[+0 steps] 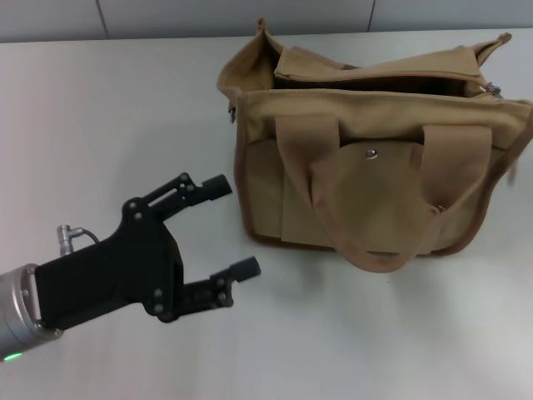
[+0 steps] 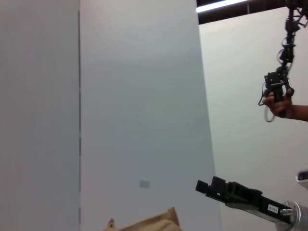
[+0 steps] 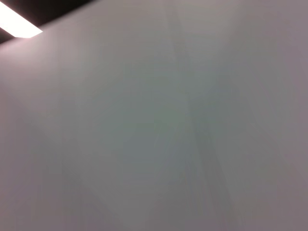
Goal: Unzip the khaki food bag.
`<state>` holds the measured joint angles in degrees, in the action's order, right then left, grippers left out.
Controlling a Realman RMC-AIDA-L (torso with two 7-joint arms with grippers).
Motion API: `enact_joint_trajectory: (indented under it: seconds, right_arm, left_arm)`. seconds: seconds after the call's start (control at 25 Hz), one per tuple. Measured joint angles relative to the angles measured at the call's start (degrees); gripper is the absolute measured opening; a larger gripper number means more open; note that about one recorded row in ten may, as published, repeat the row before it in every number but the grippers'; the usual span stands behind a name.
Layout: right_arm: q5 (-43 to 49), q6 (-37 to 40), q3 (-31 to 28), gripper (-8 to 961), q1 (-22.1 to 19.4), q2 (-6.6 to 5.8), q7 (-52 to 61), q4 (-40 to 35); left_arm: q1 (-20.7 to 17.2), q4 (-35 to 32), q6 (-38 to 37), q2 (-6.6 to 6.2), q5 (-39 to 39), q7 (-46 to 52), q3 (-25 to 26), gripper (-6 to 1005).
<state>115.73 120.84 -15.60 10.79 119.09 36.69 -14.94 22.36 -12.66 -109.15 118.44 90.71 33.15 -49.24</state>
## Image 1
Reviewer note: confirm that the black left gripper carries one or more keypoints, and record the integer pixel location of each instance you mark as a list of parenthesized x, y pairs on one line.
[(125, 271)]

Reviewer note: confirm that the khaki canvas food bag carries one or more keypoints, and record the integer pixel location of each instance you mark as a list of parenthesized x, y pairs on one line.
[(375, 200)]

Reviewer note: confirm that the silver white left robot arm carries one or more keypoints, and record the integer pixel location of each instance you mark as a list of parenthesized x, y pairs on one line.
[(16, 316)]

